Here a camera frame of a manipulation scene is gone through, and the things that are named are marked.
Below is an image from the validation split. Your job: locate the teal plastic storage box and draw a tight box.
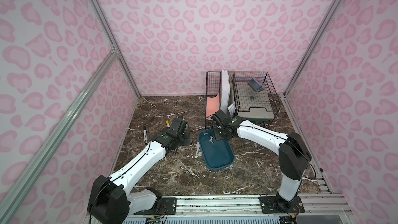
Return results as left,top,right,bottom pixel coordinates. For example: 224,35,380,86
198,129,235,171

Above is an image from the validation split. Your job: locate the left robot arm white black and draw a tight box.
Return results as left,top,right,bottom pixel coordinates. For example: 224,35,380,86
87,115,190,224

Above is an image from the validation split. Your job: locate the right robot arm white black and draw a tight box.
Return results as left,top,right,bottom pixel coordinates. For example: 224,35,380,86
210,110,312,203

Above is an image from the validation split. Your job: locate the pink folder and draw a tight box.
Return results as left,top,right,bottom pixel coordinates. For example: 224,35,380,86
206,94,220,118

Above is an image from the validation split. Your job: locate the white document binder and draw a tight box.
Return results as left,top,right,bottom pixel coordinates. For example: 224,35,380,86
220,70,230,114

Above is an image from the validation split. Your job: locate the black marker pen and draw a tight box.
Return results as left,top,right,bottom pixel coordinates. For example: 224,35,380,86
143,125,148,145

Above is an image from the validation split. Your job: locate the grey stapler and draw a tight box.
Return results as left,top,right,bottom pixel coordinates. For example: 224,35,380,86
248,77,264,92

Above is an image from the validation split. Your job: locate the black wire mesh organizer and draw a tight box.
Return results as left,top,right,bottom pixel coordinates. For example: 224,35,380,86
205,71,281,129

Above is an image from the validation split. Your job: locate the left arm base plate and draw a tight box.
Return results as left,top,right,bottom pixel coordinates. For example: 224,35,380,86
134,197,177,216

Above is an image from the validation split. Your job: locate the aluminium mounting rail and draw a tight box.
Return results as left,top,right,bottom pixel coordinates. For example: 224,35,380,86
83,194,355,220

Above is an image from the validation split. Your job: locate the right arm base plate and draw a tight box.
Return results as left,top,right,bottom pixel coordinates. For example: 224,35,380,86
259,194,305,215

